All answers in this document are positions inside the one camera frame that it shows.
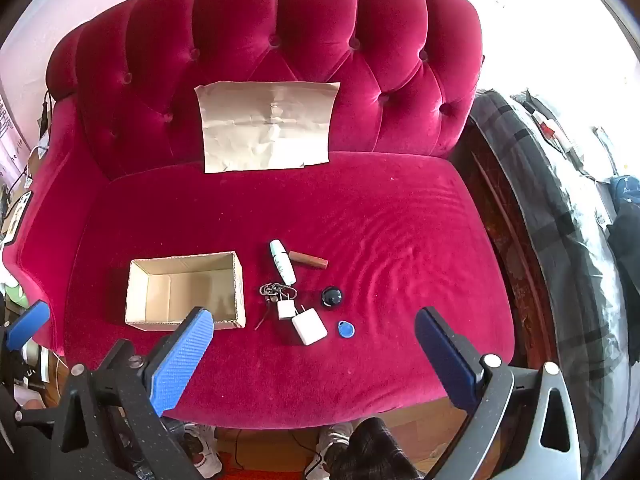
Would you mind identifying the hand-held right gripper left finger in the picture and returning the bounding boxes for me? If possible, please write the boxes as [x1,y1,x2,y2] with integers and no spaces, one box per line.
[50,306,217,480]

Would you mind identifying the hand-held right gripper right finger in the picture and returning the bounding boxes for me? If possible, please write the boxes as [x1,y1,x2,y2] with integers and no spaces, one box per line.
[414,306,587,480]

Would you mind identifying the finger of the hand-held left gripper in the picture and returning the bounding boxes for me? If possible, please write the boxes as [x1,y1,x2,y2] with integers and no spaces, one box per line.
[0,300,52,361]
[0,400,66,441]

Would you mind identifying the cardboard box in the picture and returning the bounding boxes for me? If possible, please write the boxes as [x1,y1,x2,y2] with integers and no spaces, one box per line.
[124,251,247,331]

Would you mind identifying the large white charger plug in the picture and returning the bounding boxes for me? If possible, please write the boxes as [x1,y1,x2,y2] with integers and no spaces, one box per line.
[291,307,329,346]

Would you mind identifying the light blue bottle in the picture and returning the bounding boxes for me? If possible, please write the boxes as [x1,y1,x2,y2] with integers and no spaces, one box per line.
[269,240,297,285]

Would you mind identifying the brown wooden block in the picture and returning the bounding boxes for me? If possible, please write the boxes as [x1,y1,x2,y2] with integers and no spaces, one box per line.
[290,251,329,270]

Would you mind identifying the white sneaker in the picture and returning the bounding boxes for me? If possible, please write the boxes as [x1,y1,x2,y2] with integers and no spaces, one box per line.
[305,422,354,479]
[182,422,224,479]

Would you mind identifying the small framed picture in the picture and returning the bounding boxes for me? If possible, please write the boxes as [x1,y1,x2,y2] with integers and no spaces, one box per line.
[2,192,34,242]

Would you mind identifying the person's plaid trouser leg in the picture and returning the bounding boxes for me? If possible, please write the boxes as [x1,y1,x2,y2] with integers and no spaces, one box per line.
[329,416,422,480]

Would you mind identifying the grey plaid bed blanket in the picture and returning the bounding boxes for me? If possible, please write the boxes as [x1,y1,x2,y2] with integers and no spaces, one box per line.
[467,87,640,480]

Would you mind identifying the red velvet tufted sofa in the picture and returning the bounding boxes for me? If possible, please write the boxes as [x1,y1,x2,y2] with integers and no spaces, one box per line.
[2,0,517,432]

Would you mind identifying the beige paper sheet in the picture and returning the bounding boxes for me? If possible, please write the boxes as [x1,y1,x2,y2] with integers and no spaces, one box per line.
[194,80,342,175]

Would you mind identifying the black floor cable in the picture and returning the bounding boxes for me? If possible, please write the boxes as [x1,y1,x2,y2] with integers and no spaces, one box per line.
[220,427,328,461]

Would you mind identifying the dark wooden bed frame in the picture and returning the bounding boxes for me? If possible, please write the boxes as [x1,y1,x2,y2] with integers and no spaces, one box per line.
[450,125,561,376]

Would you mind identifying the black wall cable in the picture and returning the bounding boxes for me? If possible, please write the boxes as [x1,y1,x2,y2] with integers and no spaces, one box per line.
[37,89,55,137]

